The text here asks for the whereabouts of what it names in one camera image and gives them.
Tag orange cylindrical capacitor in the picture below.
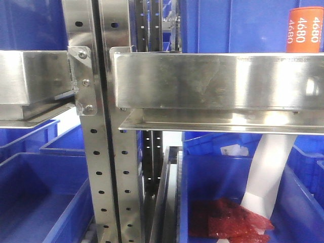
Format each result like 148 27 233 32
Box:
286 6 323 53

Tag blue bin upper right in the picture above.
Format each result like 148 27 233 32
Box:
179 0 323 53

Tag blue bin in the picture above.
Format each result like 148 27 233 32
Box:
179 0 323 53
1 1 67 50
1 153 94 242
178 155 323 242

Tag red plastic bags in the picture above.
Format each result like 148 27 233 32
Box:
188 197 274 242

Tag right perforated steel upright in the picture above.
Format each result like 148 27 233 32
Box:
99 1 145 242

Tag perforated steel upright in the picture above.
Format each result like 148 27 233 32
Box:
99 1 145 242
62 1 120 242

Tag white paper strip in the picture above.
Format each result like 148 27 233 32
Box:
241 134 297 219

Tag left perforated steel upright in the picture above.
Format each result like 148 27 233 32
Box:
62 1 120 242

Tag blue bin lower left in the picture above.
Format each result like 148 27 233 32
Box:
1 153 94 242

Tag blue bin lower right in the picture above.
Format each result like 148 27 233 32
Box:
178 155 323 242

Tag blue bin upper left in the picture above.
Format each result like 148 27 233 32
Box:
1 1 67 50

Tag steel corner bracket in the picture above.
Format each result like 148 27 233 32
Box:
68 46 97 116

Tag right steel shelf rail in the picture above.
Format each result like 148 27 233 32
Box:
112 52 323 135

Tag steel shelf rail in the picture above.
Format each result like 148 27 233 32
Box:
112 52 323 135
1 50 74 129

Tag left steel shelf rail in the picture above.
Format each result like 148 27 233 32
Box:
1 50 74 129

